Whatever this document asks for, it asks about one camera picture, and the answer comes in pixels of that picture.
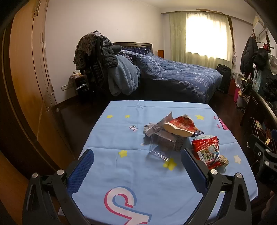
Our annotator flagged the brown wooden wardrobe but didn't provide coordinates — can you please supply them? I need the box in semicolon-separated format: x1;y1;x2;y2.
0;0;74;173

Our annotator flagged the dark wooden cabinet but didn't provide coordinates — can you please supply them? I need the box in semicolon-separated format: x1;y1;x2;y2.
240;88;277;152

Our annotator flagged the red box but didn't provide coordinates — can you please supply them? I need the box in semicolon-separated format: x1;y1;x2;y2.
228;77;237;96

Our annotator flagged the teal bag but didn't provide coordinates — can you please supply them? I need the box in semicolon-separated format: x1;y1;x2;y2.
252;67;266;91

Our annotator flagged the grey patterned garment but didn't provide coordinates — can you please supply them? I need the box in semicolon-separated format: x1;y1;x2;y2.
73;31;113;71

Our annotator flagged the blue patterned duvet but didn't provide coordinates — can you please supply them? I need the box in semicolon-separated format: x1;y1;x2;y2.
121;49;223;98

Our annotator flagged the black suitcase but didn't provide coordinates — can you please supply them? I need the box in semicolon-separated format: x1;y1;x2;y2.
216;64;232;94

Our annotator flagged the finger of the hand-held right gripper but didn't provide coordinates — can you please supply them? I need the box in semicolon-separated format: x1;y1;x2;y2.
248;134;273;161

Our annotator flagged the red cartoon snack bag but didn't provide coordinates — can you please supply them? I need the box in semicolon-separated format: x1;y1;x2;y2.
191;136;221;169

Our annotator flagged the clear plastic box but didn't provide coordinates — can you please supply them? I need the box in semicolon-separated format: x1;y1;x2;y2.
148;132;177;161

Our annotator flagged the pink bin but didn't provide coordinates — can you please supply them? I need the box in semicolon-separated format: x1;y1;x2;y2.
233;85;242;102

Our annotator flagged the pale green curtain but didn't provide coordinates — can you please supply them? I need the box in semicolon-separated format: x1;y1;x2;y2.
169;11;233;65

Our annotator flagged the dark nightstand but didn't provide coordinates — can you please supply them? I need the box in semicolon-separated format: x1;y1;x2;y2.
69;75;89;98

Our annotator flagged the white air conditioner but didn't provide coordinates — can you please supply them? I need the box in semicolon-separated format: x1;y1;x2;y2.
252;14;265;28

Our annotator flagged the wooden coat rack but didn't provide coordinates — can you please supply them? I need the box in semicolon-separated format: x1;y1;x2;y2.
252;29;271;46

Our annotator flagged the red and beige snack packet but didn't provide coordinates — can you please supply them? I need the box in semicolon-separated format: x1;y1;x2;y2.
163;115;198;138

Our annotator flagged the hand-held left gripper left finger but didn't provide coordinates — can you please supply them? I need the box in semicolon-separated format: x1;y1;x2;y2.
22;149;95;225

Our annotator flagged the white cloth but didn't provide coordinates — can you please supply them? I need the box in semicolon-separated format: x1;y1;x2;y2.
268;53;277;75

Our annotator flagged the black puffer jacket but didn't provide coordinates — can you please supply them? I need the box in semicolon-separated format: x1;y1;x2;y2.
101;44;123;68

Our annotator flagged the dark wooden bed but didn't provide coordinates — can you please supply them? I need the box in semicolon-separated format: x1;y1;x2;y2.
113;42;223;104

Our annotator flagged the silver foil wrapper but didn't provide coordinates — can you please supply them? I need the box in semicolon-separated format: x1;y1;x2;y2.
157;111;173;128

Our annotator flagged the dark chair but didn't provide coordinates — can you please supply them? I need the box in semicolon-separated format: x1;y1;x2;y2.
85;40;113;93

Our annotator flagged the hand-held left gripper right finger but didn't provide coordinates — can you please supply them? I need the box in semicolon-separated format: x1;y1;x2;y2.
181;148;252;225

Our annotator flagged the hanging black coat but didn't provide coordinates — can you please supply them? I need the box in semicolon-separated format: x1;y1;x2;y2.
240;36;259;74

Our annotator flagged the light blue star tablecloth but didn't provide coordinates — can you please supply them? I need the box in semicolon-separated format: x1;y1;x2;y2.
71;100;258;225

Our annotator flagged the hanging black garment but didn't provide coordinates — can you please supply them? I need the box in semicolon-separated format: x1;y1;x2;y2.
253;48;270;71

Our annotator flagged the grey patterned packet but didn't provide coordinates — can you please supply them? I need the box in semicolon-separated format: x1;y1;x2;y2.
173;135;186;153

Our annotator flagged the orange-brown wrapper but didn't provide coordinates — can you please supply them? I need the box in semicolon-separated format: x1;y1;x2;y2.
218;155;229;167

